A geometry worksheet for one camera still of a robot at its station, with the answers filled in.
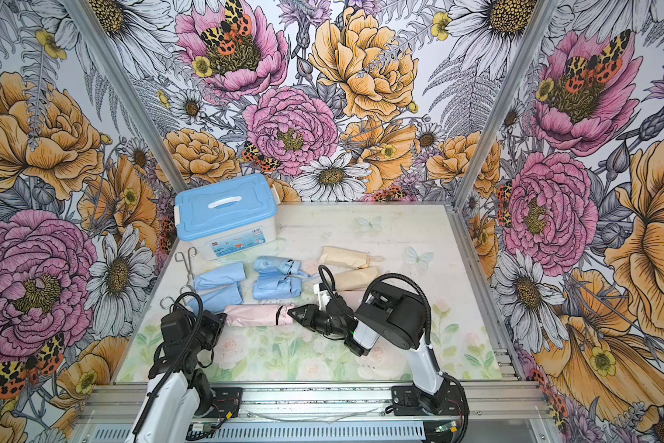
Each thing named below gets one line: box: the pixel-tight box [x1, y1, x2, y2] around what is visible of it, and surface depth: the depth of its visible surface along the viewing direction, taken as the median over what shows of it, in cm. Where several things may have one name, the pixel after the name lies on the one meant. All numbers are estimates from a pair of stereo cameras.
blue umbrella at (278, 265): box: [252, 255, 310, 277], surface depth 100 cm
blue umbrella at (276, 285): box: [252, 273, 303, 300], surface depth 94 cm
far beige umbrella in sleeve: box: [319, 246, 370, 270], surface depth 102 cm
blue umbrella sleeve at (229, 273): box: [192, 261, 248, 293], surface depth 98 cm
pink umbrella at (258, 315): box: [223, 303, 295, 327], surface depth 87 cm
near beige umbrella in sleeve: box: [333, 266, 380, 292], surface depth 96 cm
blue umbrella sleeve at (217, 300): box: [186, 281, 245, 313], surface depth 93 cm
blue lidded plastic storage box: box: [173, 173, 281, 259], surface depth 99 cm
